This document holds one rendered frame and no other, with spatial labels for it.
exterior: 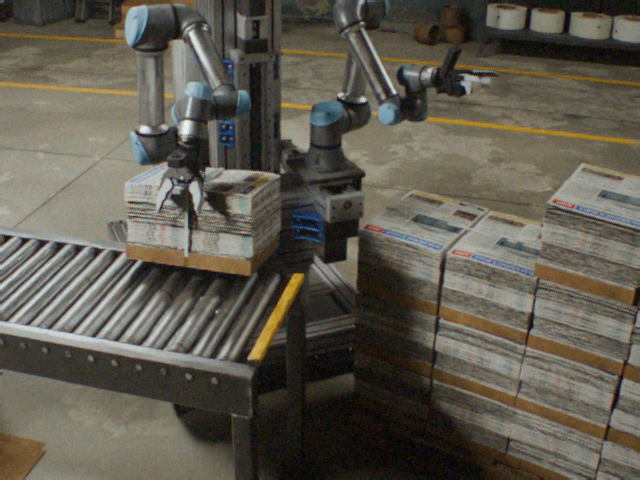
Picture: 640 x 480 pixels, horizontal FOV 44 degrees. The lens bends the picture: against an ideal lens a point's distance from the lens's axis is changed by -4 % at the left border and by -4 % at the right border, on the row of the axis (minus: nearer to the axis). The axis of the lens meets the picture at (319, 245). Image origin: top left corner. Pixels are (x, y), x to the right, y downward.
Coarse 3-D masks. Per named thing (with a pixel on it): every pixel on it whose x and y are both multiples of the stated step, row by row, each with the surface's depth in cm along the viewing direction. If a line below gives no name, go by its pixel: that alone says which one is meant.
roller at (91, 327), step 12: (144, 264) 236; (132, 276) 230; (144, 276) 235; (120, 288) 223; (132, 288) 227; (108, 300) 217; (120, 300) 220; (96, 312) 212; (108, 312) 214; (84, 324) 206; (96, 324) 208; (84, 336) 203
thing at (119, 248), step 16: (48, 240) 248; (64, 240) 248; (80, 240) 248; (96, 240) 248; (272, 272) 234; (288, 272) 233; (304, 272) 233; (160, 288) 246; (208, 288) 242; (256, 288) 237; (304, 288) 234; (272, 304) 239; (304, 304) 236
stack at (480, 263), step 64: (384, 256) 253; (448, 256) 240; (512, 256) 238; (384, 320) 262; (448, 320) 250; (512, 320) 236; (576, 320) 225; (384, 384) 274; (512, 384) 245; (576, 384) 231; (384, 448) 284; (448, 448) 268; (512, 448) 254; (576, 448) 240
